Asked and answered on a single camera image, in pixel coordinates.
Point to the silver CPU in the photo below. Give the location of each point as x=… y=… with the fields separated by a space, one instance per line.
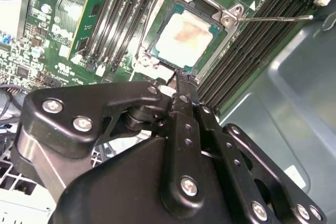
x=183 y=37

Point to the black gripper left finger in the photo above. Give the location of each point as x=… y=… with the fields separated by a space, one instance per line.
x=78 y=103

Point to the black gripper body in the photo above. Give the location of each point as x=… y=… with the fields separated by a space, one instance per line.
x=118 y=187

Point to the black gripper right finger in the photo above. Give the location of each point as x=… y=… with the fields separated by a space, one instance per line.
x=225 y=150

